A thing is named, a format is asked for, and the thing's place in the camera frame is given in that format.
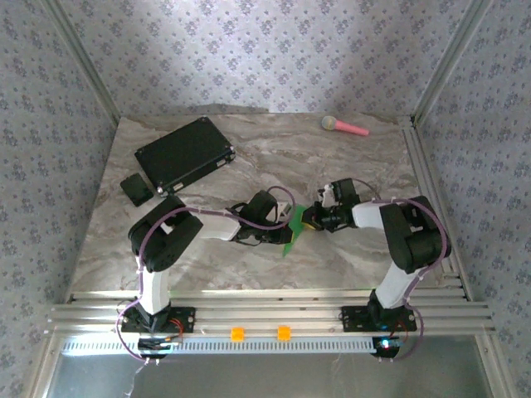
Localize green cloth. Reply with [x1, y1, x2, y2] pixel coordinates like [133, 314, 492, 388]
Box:
[281, 204, 310, 259]

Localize small black square box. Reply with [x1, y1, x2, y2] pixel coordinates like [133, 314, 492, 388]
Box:
[119, 173, 153, 207]

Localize grey metal sheet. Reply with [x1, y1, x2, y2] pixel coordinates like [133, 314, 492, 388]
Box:
[51, 352, 494, 398]

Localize pink toy microphone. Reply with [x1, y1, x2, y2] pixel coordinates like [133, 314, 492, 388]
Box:
[321, 115, 370, 138]

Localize black flat case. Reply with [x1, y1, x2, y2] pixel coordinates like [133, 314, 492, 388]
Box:
[134, 116, 236, 198]

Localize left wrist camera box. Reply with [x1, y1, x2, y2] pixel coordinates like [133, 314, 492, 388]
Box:
[246, 189, 292, 225]

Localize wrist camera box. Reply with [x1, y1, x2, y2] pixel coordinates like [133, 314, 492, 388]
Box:
[317, 177, 361, 207]
[246, 189, 292, 225]

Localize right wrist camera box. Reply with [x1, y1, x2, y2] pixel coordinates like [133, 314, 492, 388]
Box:
[317, 177, 361, 207]

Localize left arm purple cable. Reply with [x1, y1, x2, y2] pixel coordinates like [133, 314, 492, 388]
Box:
[114, 185, 296, 362]

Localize wide aluminium mounting rail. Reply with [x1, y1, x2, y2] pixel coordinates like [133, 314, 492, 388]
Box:
[47, 289, 497, 337]

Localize aluminium side rail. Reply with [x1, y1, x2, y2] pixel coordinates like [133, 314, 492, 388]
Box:
[397, 117, 474, 302]

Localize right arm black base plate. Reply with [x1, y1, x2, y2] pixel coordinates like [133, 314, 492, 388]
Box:
[340, 305, 417, 333]

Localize grey slotted cable duct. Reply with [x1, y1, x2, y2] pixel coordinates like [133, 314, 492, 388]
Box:
[61, 336, 385, 356]

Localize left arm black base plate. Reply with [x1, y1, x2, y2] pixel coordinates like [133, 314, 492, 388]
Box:
[120, 306, 197, 334]

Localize aluminium frame post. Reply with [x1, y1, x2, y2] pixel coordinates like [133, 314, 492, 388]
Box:
[412, 0, 495, 125]
[44, 0, 122, 128]

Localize aluminium frame leg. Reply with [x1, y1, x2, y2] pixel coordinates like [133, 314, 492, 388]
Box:
[475, 333, 514, 398]
[23, 331, 64, 398]

